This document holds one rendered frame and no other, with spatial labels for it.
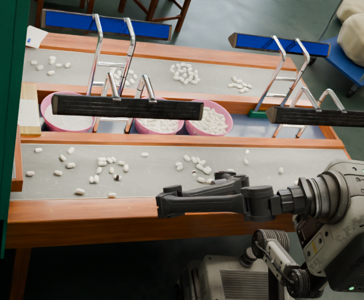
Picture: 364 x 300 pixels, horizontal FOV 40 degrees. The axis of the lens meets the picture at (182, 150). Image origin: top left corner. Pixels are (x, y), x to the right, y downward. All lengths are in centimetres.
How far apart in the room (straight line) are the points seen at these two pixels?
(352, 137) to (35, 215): 311
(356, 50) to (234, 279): 301
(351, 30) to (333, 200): 355
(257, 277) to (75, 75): 135
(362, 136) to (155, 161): 261
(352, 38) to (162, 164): 300
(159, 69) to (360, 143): 220
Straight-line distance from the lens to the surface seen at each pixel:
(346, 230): 155
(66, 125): 237
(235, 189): 198
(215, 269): 239
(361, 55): 490
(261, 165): 255
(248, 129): 281
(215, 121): 265
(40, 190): 209
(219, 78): 296
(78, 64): 271
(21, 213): 199
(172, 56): 294
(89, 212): 202
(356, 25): 493
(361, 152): 439
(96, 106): 197
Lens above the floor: 238
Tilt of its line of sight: 43 degrees down
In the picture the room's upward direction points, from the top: 24 degrees clockwise
